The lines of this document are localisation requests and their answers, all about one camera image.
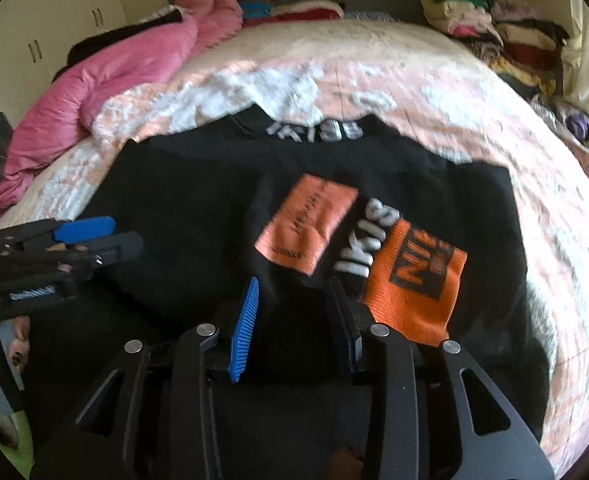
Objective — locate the pink duvet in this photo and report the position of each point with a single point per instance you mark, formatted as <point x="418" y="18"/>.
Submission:
<point x="124" y="65"/>

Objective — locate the laundry basket with clothes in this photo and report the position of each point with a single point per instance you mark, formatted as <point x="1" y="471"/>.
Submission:
<point x="579" y="125"/>

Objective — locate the person's left hand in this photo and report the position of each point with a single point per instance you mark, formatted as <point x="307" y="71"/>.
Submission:
<point x="20" y="347"/>

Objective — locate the peach checked fleece blanket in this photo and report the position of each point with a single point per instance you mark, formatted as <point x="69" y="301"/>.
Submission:
<point x="399" y="80"/>

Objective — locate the black sweater with orange cuffs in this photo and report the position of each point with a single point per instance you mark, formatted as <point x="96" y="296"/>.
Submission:
<point x="199" y="200"/>

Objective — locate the cream wardrobe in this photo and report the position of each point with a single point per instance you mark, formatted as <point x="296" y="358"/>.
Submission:
<point x="39" y="35"/>

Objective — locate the pile of folded clothes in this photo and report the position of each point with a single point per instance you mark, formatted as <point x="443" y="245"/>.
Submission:
<point x="474" y="20"/>

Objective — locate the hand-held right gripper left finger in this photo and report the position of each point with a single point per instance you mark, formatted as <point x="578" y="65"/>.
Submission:
<point x="244" y="330"/>

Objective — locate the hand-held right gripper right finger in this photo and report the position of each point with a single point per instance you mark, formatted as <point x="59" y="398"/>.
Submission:
<point x="344" y="332"/>

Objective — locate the black garment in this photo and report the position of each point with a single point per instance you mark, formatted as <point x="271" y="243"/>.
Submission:
<point x="104" y="40"/>

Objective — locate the striped pillow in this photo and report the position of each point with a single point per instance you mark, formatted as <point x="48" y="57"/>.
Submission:
<point x="259" y="7"/>

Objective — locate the blue patterned cloth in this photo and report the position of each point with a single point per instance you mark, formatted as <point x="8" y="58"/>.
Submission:
<point x="367" y="15"/>

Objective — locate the yellow-green cloth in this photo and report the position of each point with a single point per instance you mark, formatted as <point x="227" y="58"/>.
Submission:
<point x="17" y="445"/>

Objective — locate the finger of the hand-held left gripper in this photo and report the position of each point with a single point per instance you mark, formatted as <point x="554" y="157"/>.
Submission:
<point x="119" y="247"/>
<point x="84" y="227"/>

